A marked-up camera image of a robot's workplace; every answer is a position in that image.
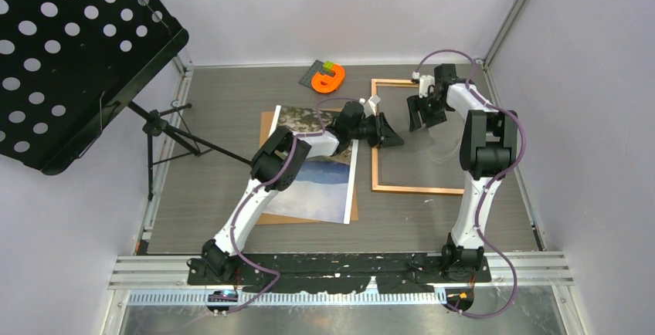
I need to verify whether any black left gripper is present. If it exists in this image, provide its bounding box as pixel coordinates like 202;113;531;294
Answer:
349;114;405;150

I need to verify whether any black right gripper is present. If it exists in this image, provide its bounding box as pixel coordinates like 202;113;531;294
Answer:
406;92;450;133

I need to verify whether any transparent acrylic sheet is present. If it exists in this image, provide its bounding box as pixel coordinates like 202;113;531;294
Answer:
377;84;467;191

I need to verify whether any wooden picture frame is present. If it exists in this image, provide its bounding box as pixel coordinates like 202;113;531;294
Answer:
371;79;464;196

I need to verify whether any landscape photo print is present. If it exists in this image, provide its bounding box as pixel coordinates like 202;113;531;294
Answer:
260;105;359;225

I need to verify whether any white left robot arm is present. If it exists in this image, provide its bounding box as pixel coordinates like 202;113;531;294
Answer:
201;96;404;284

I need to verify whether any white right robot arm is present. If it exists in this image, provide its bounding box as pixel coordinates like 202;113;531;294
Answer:
407;64;518;282

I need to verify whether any green lego brick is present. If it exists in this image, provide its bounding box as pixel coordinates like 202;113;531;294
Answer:
322;61;334;73

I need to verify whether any grey lego baseplate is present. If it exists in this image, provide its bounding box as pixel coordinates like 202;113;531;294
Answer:
298;59;326;89

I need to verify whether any black perforated music stand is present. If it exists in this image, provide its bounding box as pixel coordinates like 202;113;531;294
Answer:
0;0;257;201

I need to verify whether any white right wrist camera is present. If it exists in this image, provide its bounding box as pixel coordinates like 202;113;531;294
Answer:
411;71;435;99

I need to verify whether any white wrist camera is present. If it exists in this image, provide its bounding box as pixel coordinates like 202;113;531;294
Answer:
358;95;381;117
411;71;435;99

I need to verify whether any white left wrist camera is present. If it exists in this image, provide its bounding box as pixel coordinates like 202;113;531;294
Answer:
358;95;381;117

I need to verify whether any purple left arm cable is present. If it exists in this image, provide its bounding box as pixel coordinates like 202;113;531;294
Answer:
225;97;361;316

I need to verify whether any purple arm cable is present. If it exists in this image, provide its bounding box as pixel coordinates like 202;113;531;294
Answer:
413;49;528;320
225;97;361;316

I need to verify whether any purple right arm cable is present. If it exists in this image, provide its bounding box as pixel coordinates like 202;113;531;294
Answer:
413;49;528;320

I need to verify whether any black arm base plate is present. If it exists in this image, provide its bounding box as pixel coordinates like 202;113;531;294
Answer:
186;252;491;294

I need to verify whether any aluminium rail with ruler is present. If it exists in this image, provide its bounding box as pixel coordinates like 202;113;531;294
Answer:
108;254;575;308

